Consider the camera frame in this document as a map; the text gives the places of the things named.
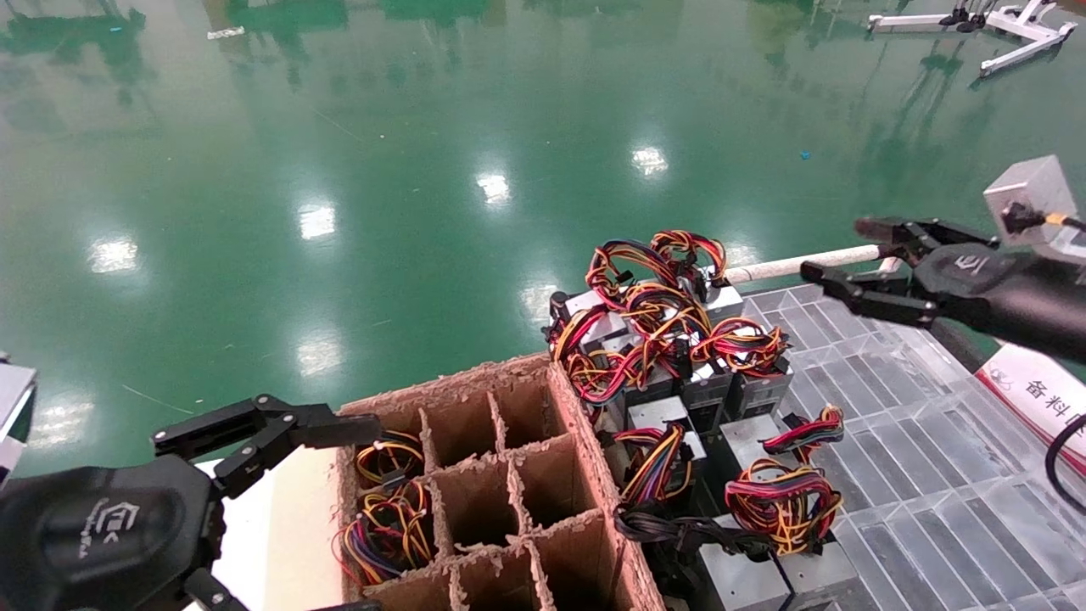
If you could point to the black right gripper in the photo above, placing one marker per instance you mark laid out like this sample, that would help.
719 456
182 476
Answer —
1010 293

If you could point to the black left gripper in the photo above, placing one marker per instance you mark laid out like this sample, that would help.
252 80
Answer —
102 535

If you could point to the white rack tube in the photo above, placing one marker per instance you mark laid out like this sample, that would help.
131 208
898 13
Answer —
806 263

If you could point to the white red label sign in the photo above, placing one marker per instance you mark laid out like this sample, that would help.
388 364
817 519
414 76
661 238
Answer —
1039 399

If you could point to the clear acrylic divided tray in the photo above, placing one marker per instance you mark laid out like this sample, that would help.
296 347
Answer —
916 475

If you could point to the white floor stand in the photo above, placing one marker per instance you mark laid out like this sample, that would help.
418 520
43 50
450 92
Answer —
912 21
1028 48

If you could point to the brown cardboard divider box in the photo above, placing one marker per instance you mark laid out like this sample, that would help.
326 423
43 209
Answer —
551 492

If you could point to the white floor scrap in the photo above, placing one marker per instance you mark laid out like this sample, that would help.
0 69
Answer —
226 32

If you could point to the right wrist camera housing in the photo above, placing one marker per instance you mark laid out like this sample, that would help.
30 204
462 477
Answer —
1031 182

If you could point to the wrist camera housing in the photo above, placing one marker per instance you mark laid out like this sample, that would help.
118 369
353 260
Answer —
1031 182
13 407

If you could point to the left wrist camera housing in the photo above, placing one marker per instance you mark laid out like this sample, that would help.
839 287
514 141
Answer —
13 407

